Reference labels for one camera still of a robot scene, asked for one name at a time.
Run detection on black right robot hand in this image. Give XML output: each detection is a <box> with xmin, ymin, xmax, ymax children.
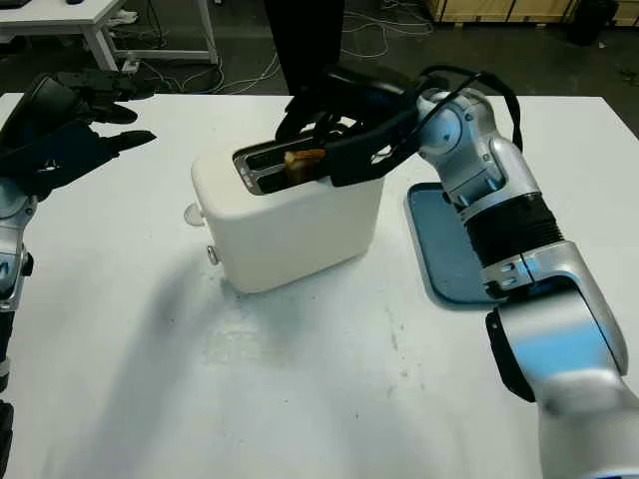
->
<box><xmin>273</xmin><ymin>67</ymin><xmax>419</xmax><ymax>151</ymax></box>

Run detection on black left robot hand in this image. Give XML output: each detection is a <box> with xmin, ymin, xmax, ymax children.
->
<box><xmin>0</xmin><ymin>69</ymin><xmax>156</xmax><ymax>162</ymax></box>

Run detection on browned toast slice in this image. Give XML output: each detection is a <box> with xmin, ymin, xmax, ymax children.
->
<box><xmin>284</xmin><ymin>148</ymin><xmax>328</xmax><ymax>188</ymax></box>

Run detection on person in black trousers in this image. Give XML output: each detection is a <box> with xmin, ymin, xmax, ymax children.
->
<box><xmin>263</xmin><ymin>0</ymin><xmax>347</xmax><ymax>97</ymax></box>

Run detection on cream white toaster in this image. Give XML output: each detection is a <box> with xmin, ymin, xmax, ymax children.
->
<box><xmin>190</xmin><ymin>127</ymin><xmax>386</xmax><ymax>295</ymax></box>

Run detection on white background desk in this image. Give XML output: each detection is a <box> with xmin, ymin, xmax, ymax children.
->
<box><xmin>0</xmin><ymin>0</ymin><xmax>222</xmax><ymax>74</ymax></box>

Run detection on stacked wooden crates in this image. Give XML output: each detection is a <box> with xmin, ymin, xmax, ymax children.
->
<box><xmin>426</xmin><ymin>0</ymin><xmax>583</xmax><ymax>24</ymax></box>

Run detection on dark blue plastic tray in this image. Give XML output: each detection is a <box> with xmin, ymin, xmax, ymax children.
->
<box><xmin>402</xmin><ymin>181</ymin><xmax>501</xmax><ymax>311</ymax></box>

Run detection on black waste bin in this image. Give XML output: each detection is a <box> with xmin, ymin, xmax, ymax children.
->
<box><xmin>565</xmin><ymin>0</ymin><xmax>619</xmax><ymax>47</ymax></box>

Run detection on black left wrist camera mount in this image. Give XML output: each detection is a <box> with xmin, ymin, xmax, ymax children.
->
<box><xmin>0</xmin><ymin>122</ymin><xmax>122</xmax><ymax>202</ymax></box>

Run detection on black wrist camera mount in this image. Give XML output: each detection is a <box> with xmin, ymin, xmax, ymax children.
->
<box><xmin>323</xmin><ymin>109</ymin><xmax>421</xmax><ymax>190</ymax></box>
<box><xmin>0</xmin><ymin>122</ymin><xmax>122</xmax><ymax>202</ymax></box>

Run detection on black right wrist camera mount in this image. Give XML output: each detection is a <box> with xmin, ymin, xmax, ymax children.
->
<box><xmin>323</xmin><ymin>109</ymin><xmax>421</xmax><ymax>190</ymax></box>

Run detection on white floor cable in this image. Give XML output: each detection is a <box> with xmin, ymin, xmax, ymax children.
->
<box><xmin>342</xmin><ymin>8</ymin><xmax>436</xmax><ymax>59</ymax></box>

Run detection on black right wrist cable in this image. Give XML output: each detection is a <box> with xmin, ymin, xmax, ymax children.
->
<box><xmin>417</xmin><ymin>64</ymin><xmax>525</xmax><ymax>152</ymax></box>

